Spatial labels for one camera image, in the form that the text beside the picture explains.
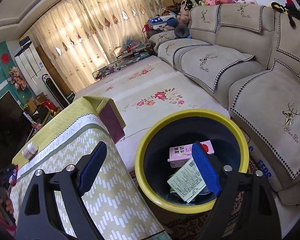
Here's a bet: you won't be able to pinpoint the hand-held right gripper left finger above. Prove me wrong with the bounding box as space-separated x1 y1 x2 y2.
16 141 108 240

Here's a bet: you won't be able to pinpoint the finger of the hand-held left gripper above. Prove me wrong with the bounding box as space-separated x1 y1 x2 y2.
0 166 15 188

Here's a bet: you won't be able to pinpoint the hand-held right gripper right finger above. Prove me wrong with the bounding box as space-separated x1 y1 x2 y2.
191 141 282 240

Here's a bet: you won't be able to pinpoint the pale green floral box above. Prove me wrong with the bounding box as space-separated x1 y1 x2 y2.
167 157 207 203

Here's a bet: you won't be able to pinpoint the pink milk carton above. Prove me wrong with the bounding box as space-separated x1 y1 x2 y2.
168 140 215 168

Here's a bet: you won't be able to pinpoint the white cap plastic bottle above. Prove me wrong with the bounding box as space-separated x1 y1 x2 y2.
22 142 39 160

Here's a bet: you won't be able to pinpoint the yellow rim dark trash bin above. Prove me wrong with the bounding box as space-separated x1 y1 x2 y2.
134 109 250 214

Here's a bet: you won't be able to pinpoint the person's left hand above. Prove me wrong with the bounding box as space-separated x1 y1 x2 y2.
0 194 15 227

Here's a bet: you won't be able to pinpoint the patterned green tablecloth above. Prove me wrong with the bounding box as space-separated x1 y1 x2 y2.
9 95 172 240

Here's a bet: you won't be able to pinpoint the large curved television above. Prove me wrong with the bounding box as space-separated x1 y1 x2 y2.
0 90 34 173

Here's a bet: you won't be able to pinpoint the white blue printed sheet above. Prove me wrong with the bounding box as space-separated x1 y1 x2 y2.
250 144 273 178

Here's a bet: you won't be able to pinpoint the open cardboard boxes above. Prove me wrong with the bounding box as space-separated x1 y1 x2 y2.
26 92 49 113

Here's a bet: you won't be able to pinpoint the hanging flower decoration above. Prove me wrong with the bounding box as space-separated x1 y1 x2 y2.
8 66 28 91

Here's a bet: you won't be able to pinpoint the floral white floor mat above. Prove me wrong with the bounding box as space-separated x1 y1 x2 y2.
72 55 230 143

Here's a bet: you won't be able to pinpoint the beige sofa with deer covers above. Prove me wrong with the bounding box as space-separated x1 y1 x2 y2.
149 4 300 205

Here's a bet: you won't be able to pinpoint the pile of books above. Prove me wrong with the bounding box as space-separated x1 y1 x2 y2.
114 42 153 66

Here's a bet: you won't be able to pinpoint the beige embroidered curtain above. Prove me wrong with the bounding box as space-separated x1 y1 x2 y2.
27 0 110 93
77 0 165 63

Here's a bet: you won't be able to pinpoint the blue star print bag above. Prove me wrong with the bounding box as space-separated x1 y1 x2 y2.
147 16 177 31

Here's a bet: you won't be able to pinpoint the pink plush doll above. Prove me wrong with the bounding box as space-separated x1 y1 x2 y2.
177 4 191 24

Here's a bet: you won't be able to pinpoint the black yellow plush toy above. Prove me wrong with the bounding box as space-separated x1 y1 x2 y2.
271 1 300 27

